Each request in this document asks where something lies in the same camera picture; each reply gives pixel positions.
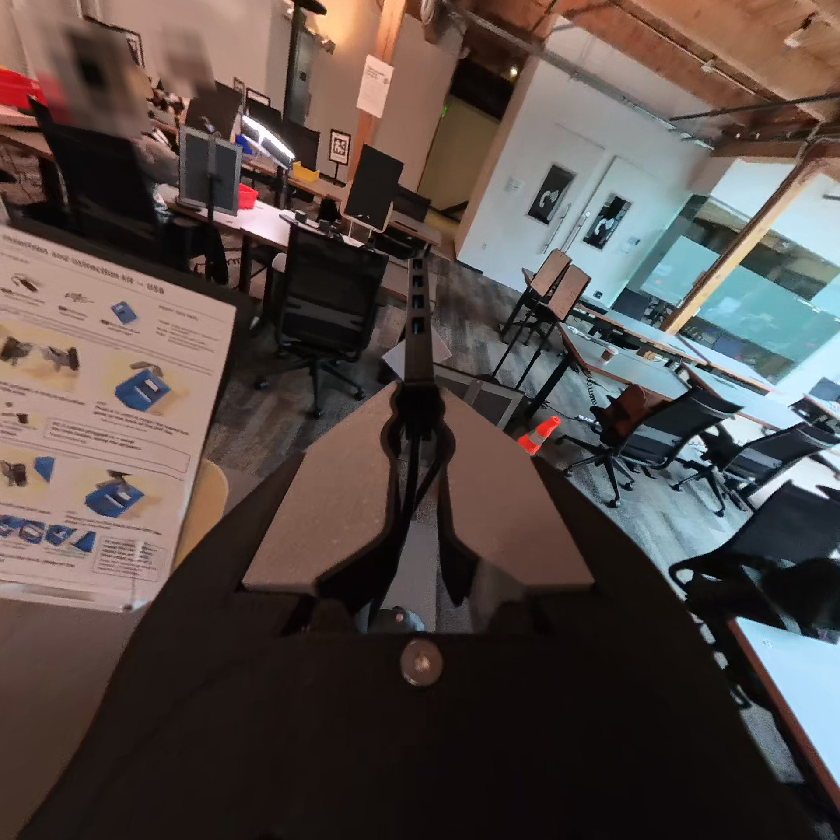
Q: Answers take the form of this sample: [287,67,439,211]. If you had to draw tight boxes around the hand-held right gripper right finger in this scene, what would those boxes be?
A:
[436,388,596,614]

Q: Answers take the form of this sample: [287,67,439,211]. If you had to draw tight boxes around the wooden back chair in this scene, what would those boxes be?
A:
[502,249,572,345]
[525,264,592,368]

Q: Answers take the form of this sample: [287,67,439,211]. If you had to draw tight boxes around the white paper notice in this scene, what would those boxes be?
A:
[356,54,395,119]

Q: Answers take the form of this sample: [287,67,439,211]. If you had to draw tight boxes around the black phone sign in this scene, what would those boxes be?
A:
[527,164,577,225]
[583,193,632,250]

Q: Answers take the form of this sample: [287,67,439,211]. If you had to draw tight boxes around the grey divider panel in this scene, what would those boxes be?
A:
[432,363,527,433]

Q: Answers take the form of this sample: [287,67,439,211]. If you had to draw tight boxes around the slim black USB hub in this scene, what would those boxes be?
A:
[403,256,439,441]

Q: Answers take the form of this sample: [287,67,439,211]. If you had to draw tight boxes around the instruction sheet board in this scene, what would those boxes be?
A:
[0,223,253,614]

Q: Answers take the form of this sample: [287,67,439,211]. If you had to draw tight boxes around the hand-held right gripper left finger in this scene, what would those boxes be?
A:
[241,381,404,614]

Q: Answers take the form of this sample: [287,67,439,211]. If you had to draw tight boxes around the black monitor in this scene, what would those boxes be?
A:
[343,144,404,234]

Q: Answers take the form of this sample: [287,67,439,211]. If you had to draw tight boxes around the black floor lamp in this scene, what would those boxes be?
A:
[287,0,329,126]

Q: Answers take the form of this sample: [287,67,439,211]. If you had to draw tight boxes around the black office chair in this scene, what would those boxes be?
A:
[669,482,840,647]
[256,226,389,421]
[676,420,840,519]

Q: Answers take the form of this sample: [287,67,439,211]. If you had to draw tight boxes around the office chair with brown jacket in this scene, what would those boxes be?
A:
[564,384,742,509]

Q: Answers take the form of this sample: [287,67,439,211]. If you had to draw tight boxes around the thin black hub cable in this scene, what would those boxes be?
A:
[367,430,447,605]

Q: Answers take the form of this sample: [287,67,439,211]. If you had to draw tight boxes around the grey panel on stand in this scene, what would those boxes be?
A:
[178,125,242,217]

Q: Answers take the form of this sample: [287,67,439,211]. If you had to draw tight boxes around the long wooden-edged desk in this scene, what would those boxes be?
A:
[558,308,775,421]

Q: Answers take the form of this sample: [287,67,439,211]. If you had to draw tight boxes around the orange traffic cone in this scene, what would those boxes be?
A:
[517,415,563,455]

